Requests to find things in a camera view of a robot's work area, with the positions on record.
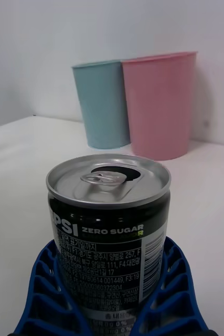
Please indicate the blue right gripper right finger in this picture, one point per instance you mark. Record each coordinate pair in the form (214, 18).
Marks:
(177, 302)

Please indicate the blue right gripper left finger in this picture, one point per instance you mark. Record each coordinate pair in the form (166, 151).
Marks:
(44, 296)

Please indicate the black drink can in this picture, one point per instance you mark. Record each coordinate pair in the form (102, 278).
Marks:
(106, 236)

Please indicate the pink plastic bin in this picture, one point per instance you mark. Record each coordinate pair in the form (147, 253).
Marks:
(159, 105)

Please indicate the pale blue plastic bin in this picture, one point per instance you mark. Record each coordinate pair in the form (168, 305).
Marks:
(101, 105)

